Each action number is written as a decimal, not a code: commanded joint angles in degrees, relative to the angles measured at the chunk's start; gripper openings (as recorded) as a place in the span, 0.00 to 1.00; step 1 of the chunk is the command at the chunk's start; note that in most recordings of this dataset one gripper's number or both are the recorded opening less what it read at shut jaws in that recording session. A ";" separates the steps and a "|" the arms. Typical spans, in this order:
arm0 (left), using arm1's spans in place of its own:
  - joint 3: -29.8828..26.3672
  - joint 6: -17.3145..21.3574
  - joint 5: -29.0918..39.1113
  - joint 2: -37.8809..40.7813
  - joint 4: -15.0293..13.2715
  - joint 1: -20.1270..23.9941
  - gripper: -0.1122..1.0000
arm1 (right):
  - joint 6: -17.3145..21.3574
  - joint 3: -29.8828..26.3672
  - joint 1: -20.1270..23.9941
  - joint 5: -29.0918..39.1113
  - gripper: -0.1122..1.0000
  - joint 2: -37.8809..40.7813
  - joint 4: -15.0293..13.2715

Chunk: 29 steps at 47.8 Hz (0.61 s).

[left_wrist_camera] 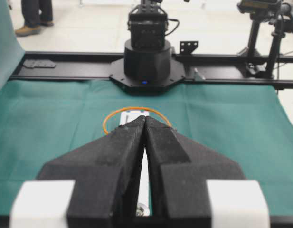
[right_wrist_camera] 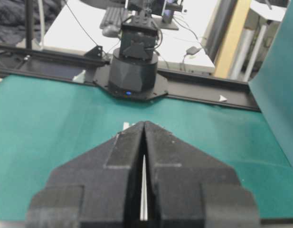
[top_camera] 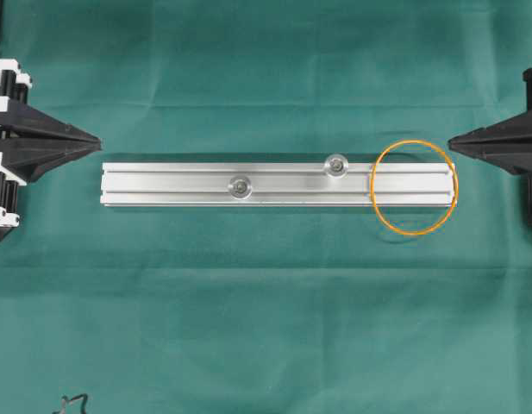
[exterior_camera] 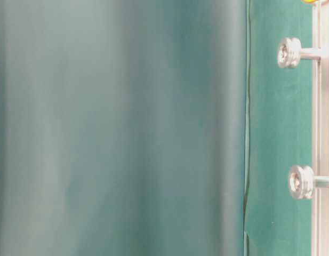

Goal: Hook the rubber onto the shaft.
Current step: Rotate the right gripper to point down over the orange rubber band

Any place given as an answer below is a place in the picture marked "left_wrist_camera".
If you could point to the black table frame rail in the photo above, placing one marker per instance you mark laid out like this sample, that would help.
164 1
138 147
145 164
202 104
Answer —
191 69

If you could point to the person legs dark trousers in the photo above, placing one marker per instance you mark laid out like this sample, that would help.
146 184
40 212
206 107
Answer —
36 13

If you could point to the black corner bracket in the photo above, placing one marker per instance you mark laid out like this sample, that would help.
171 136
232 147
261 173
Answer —
188 47

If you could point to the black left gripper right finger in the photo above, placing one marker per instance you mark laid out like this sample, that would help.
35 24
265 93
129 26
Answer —
179 168

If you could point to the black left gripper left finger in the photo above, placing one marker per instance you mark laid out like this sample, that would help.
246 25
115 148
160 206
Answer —
106 172

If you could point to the orange rubber band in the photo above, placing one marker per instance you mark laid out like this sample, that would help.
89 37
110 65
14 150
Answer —
133 108

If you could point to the green table cloth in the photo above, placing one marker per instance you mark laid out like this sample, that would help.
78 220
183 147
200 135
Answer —
42 120

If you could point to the black camera stand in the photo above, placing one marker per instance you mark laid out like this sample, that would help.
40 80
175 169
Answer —
271 21

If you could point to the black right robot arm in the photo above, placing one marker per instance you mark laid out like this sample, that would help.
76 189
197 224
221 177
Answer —
147 63

